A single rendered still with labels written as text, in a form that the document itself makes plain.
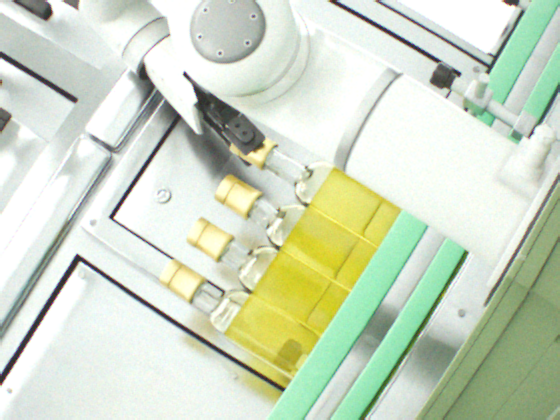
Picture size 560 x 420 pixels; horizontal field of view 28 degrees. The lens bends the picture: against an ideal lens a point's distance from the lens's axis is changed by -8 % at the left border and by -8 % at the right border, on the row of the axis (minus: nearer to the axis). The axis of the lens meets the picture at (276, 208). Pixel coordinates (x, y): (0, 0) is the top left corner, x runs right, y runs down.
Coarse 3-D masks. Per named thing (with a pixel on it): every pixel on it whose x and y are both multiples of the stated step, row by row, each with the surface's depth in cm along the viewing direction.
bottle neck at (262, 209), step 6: (258, 198) 136; (264, 198) 136; (258, 204) 135; (264, 204) 135; (270, 204) 135; (252, 210) 135; (258, 210) 135; (264, 210) 135; (270, 210) 135; (252, 216) 135; (258, 216) 135; (264, 216) 135; (270, 216) 135; (258, 222) 136; (264, 222) 135; (264, 228) 136
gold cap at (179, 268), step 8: (168, 264) 133; (176, 264) 134; (168, 272) 133; (176, 272) 133; (184, 272) 133; (192, 272) 134; (160, 280) 134; (168, 280) 133; (176, 280) 133; (184, 280) 133; (192, 280) 133; (200, 280) 133; (168, 288) 134; (176, 288) 133; (184, 288) 133; (192, 288) 132; (184, 296) 133; (192, 296) 133; (192, 304) 135
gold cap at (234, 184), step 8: (232, 176) 137; (224, 184) 136; (232, 184) 136; (240, 184) 136; (216, 192) 136; (224, 192) 135; (232, 192) 135; (240, 192) 135; (248, 192) 135; (256, 192) 136; (216, 200) 137; (224, 200) 136; (232, 200) 135; (240, 200) 135; (248, 200) 135; (232, 208) 136; (240, 208) 135; (248, 208) 135
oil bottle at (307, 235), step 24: (288, 216) 133; (312, 216) 133; (288, 240) 132; (312, 240) 132; (336, 240) 132; (360, 240) 132; (312, 264) 132; (336, 264) 132; (360, 264) 131; (432, 312) 130
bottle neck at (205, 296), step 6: (204, 282) 134; (198, 288) 133; (204, 288) 133; (210, 288) 133; (198, 294) 133; (204, 294) 133; (210, 294) 133; (216, 294) 133; (192, 300) 133; (198, 300) 133; (204, 300) 133; (210, 300) 132; (198, 306) 134; (204, 306) 133; (210, 306) 132
